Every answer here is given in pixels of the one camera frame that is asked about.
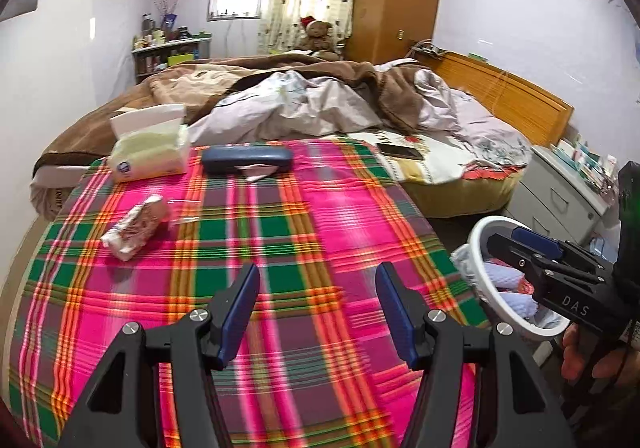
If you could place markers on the red white wrapper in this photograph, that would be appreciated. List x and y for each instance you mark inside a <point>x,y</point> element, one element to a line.
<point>137,228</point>

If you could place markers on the cluttered shelf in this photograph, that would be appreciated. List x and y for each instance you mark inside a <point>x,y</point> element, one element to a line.
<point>170,58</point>

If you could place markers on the grey nightstand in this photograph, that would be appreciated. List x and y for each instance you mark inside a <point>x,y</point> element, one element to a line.
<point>550,198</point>

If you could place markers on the wooden headboard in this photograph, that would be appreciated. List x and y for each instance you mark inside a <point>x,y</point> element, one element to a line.
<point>515,93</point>

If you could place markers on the brown teddy bear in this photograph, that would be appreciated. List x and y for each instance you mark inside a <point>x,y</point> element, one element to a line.
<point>320,35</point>

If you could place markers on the white paper scrap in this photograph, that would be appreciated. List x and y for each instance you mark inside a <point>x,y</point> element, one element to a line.
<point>260,173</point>

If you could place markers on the person's right hand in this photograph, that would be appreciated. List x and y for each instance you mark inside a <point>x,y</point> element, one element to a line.
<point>571,353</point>

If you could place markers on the white trash bin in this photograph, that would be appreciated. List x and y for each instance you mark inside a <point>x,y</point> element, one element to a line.
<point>482,278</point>

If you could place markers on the brown blanket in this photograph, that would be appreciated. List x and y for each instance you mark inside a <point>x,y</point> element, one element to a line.
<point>150,88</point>

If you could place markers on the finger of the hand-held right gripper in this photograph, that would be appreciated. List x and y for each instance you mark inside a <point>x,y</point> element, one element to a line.
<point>515,255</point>
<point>537,242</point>

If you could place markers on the boxes on nightstand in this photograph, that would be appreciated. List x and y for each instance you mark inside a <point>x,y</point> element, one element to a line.
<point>585,158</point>

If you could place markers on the green white tissue pack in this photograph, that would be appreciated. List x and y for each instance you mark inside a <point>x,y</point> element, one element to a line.
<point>150,153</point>

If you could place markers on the white plastic bin liner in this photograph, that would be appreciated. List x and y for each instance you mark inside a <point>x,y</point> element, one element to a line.
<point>465,268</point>

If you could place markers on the yellow floral bed sheet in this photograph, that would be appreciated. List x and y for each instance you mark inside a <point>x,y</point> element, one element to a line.
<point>450,173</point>

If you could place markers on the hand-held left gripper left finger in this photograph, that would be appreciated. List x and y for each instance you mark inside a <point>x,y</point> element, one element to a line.
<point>240,313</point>

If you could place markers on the pale pink quilt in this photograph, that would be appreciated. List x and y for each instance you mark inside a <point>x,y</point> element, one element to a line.
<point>310,108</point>

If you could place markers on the blue glasses case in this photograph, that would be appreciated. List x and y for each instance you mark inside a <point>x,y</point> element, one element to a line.
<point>245,157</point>

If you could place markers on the pink plaid blanket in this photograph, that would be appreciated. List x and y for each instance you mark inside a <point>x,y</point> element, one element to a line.
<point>325,228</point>

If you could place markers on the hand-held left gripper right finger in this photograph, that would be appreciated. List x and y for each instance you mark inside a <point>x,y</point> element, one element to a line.
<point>395,318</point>

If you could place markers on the black smartphone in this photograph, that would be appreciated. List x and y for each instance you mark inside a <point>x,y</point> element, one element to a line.
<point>400,151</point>

